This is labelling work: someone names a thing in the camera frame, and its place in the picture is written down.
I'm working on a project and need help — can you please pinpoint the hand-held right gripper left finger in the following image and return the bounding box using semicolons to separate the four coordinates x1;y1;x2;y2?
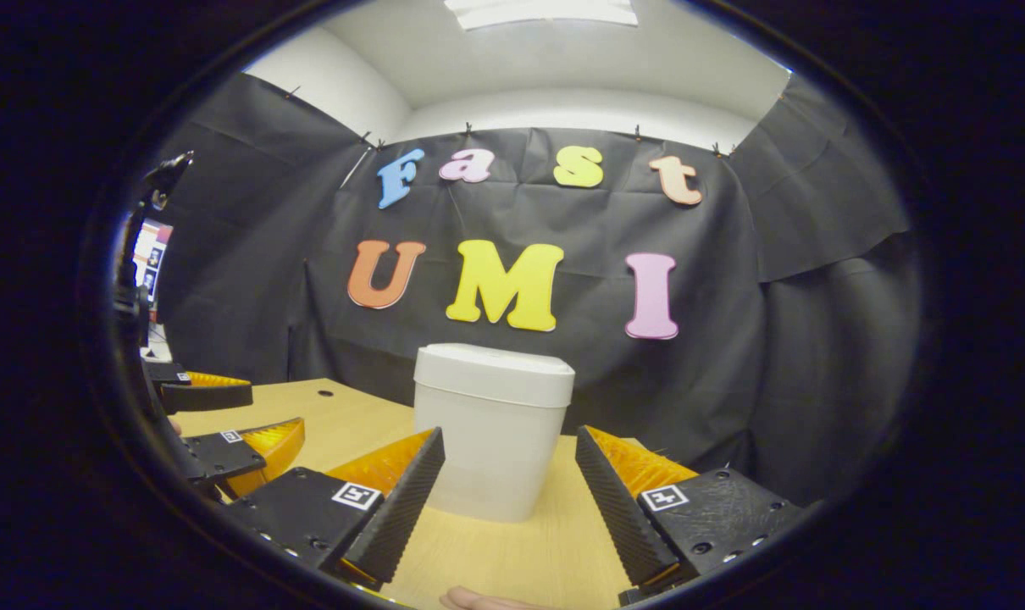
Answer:
220;427;446;592

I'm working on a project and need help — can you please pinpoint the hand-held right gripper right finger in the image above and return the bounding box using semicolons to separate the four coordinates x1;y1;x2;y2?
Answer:
575;425;812;596

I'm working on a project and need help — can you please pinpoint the white desktop garbage bin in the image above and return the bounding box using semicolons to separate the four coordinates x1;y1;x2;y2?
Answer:
413;343;576;524

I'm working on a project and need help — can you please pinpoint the wooden desktop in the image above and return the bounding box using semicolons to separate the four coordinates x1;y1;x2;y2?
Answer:
169;378;708;610

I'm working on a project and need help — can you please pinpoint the computer monitor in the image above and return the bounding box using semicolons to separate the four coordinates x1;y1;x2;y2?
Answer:
131;219;175;299

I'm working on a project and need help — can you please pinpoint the black backdrop cloth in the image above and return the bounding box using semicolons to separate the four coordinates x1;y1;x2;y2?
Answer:
127;72;924;509

